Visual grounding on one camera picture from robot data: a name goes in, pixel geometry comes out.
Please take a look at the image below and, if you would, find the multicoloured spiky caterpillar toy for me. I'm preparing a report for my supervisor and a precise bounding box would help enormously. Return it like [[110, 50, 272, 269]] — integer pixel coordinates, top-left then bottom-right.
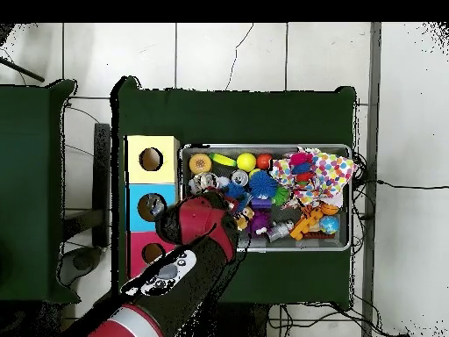
[[289, 150, 317, 185]]

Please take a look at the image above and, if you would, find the shallow clear mesh bin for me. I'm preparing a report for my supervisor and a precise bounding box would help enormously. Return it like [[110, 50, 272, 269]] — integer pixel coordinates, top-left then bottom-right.
[[178, 143, 353, 253]]

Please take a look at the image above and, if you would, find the wooden box with three holes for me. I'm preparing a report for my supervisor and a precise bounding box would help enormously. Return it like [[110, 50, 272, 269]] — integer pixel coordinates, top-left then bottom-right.
[[125, 134, 182, 280]]

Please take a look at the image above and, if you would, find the blue spiky rubber ball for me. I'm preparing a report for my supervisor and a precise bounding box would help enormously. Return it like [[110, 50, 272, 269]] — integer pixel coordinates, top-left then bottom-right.
[[225, 181, 246, 200], [248, 170, 279, 201]]

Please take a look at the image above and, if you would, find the crushed silver drink can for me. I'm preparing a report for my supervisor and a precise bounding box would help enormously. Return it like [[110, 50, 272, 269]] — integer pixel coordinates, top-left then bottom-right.
[[196, 171, 220, 194]]

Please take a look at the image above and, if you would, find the plain yellow ball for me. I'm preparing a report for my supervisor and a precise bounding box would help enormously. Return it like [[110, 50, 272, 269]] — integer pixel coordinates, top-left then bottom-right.
[[236, 153, 257, 173]]

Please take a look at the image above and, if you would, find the orange ball with cream dots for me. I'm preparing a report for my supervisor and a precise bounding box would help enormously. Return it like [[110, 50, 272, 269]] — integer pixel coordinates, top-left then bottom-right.
[[189, 153, 211, 176]]

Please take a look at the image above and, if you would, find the tan plush animal toy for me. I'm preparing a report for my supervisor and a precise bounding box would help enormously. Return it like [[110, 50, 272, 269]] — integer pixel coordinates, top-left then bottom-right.
[[237, 206, 256, 232]]

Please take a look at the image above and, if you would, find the purple toy building block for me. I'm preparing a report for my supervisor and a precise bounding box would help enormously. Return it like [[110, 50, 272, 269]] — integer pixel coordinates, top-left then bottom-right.
[[250, 197, 274, 212]]

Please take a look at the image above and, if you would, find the small red ball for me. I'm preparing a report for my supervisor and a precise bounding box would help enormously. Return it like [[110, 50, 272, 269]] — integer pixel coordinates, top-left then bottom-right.
[[255, 154, 273, 171]]

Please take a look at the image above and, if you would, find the silver grey plastic toy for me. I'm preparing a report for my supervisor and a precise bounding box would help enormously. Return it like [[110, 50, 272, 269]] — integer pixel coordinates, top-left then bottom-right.
[[266, 220, 296, 244]]

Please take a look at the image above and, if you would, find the dark green table cloth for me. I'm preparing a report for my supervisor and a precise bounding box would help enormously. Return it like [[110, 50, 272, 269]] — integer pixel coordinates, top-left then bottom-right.
[[0, 76, 80, 305], [111, 75, 358, 310]]

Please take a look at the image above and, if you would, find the polka dot cloth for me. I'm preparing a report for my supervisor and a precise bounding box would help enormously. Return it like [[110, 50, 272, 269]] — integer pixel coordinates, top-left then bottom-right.
[[272, 146, 355, 210]]

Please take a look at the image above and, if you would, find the black panel stand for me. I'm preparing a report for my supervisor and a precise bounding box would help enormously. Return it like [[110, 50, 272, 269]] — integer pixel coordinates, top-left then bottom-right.
[[93, 122, 112, 248]]

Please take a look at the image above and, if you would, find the grey stand base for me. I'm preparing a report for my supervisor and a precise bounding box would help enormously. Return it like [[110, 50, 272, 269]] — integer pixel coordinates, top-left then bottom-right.
[[59, 245, 105, 288]]

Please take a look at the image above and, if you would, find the black cable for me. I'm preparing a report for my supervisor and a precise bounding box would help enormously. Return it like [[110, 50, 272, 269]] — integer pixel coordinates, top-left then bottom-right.
[[374, 178, 449, 190]]

